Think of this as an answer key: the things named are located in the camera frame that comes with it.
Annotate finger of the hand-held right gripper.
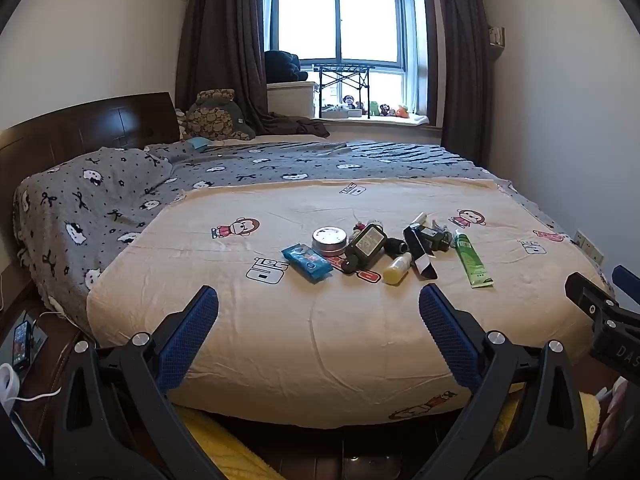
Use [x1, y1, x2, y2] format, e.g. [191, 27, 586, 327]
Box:
[565, 272, 622, 331]
[612, 265, 640, 307]

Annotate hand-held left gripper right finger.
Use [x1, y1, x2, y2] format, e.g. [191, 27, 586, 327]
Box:
[418, 283, 588, 480]

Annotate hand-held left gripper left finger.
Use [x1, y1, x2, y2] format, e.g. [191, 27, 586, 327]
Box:
[52, 285, 221, 480]

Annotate round silver tin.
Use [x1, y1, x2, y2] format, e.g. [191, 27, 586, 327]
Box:
[312, 226, 348, 257]

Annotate green tube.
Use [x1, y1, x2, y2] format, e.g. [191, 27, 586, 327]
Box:
[454, 230, 495, 289]

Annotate yellow capped white bottle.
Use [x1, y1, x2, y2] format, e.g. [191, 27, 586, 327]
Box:
[383, 252, 414, 285]

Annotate cream cartoon printed blanket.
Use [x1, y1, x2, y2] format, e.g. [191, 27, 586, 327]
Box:
[86, 177, 613, 428]

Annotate black power adapter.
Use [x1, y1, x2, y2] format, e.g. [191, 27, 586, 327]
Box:
[341, 222, 387, 274]

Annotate yellow fluffy rug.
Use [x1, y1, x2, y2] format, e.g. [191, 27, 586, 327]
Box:
[172, 382, 603, 480]

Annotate blue wipes packet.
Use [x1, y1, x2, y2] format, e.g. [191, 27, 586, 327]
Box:
[281, 243, 334, 285]

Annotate dark wooden nightstand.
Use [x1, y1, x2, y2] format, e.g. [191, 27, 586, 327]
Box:
[0, 300, 98, 480]

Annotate grey cat printed blanket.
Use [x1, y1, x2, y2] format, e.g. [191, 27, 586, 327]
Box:
[12, 140, 576, 331]

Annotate smartphone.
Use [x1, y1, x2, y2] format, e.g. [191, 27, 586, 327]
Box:
[12, 322, 31, 374]

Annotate brown patterned plush pillow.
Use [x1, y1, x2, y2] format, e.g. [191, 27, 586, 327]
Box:
[175, 89, 256, 142]

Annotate dark wooden headboard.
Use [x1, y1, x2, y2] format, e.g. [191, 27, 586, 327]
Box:
[0, 92, 181, 281]

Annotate dark brown curtain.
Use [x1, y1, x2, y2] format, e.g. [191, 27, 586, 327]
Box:
[435, 0, 493, 166]
[175, 0, 331, 139]

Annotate dark blue plush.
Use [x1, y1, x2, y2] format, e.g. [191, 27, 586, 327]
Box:
[264, 50, 310, 83]

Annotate black metal rack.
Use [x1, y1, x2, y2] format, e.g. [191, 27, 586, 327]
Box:
[311, 62, 377, 120]

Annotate white framed window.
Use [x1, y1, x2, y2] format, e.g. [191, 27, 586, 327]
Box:
[262, 0, 431, 121]

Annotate white wall socket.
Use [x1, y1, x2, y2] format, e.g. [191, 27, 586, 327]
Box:
[575, 230, 605, 264]

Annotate white charging cable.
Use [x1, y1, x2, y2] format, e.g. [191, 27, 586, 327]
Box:
[0, 362, 64, 411]

